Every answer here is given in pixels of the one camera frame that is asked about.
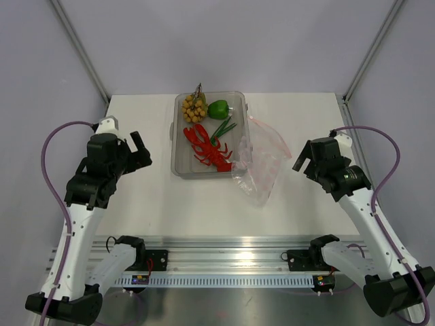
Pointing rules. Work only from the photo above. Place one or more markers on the white slotted cable duct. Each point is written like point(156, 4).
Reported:
point(216, 281)

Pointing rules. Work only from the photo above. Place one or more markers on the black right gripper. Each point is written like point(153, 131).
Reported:
point(306, 153)

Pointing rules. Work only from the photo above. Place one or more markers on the yellow toy grape bunch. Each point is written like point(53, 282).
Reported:
point(194, 107)

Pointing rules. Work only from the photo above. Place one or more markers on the clear plastic tray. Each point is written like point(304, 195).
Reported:
point(183, 162)

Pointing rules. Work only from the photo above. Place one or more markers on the green toy scallion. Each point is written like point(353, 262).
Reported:
point(224, 127)

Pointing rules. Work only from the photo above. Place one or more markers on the red toy lobster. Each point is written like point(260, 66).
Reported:
point(207, 153)

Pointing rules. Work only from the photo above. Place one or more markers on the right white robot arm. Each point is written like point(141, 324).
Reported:
point(392, 280)

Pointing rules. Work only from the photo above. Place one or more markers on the green toy bell pepper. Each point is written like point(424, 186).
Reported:
point(219, 110)

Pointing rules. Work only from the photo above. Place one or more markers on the aluminium mounting rail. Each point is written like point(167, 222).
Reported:
point(227, 254)

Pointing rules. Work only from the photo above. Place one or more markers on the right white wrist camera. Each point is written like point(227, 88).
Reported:
point(344, 141)

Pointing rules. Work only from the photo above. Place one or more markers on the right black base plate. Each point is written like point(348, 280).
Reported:
point(303, 260)

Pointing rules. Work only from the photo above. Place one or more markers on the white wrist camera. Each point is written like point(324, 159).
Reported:
point(344, 141)
point(108, 125)

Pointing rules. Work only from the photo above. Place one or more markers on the aluminium frame post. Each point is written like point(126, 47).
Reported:
point(370, 55)
point(80, 50)

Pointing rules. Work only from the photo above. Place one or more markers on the clear zip top bag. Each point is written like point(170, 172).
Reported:
point(261, 154)

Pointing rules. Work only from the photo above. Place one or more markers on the left aluminium frame post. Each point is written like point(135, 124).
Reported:
point(80, 50)

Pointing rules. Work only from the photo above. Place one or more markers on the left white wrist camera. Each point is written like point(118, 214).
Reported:
point(108, 125)

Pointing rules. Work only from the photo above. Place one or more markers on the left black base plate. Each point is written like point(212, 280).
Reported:
point(154, 260)

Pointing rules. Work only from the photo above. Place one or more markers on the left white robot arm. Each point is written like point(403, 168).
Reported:
point(71, 294)

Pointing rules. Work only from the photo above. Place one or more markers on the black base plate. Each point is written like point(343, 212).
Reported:
point(154, 260)
point(303, 260)

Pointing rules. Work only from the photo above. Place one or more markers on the right aluminium frame post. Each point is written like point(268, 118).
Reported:
point(370, 55)

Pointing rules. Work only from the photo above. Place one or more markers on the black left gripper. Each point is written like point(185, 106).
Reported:
point(141, 156)

